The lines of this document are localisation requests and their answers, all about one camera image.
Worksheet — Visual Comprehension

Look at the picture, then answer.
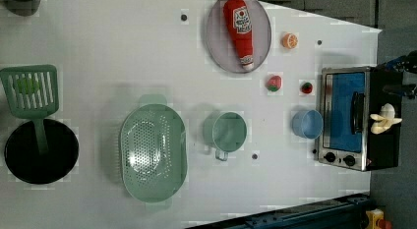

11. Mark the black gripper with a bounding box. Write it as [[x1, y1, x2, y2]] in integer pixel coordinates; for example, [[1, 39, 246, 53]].
[[383, 50, 417, 99]]

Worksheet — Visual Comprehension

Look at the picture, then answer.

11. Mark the peeled toy banana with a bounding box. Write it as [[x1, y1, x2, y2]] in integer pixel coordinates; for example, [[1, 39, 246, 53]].
[[370, 103, 402, 135]]

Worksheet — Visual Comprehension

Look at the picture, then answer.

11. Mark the toy toaster oven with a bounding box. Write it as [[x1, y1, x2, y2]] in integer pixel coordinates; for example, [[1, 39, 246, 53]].
[[316, 67, 402, 171]]

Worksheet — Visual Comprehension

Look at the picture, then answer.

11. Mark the small toy strawberry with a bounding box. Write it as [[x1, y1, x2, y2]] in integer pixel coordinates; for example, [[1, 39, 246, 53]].
[[301, 83, 313, 94]]

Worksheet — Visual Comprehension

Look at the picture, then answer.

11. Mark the toy orange half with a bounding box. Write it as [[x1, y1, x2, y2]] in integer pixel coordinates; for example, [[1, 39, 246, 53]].
[[281, 33, 298, 49]]

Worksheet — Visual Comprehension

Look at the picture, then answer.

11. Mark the yellow red box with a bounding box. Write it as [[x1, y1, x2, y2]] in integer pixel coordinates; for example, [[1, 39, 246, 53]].
[[366, 208, 392, 229]]

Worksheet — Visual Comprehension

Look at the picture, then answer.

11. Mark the red plush ketchup bottle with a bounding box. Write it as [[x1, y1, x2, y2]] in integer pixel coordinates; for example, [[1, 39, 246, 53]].
[[223, 0, 254, 71]]

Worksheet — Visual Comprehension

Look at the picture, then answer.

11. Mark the grey round plate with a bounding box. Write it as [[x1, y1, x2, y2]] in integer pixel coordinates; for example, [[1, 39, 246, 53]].
[[206, 0, 271, 74]]

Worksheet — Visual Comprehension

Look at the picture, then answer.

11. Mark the green oval colander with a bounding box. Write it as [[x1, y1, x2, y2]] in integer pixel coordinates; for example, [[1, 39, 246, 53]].
[[119, 94, 188, 204]]

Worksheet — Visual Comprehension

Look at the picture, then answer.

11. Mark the green slotted spatula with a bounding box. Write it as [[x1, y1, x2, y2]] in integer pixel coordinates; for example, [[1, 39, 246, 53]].
[[1, 64, 59, 154]]

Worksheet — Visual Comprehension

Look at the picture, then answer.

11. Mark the small green toy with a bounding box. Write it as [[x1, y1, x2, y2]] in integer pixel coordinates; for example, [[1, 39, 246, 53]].
[[17, 78, 39, 94]]

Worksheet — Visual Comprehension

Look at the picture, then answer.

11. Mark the black cup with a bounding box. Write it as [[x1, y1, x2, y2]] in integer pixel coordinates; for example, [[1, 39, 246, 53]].
[[3, 0, 41, 17]]

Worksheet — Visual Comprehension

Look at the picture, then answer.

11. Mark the black frying pan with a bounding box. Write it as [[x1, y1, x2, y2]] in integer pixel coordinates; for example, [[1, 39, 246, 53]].
[[4, 119, 79, 185]]

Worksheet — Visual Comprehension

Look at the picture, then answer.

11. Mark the blue metal frame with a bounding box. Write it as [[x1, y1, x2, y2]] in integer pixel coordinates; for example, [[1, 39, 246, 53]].
[[188, 194, 376, 229]]

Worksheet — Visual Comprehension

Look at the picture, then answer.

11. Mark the green mug with handle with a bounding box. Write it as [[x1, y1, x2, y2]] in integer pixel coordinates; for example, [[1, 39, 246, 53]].
[[203, 111, 248, 161]]

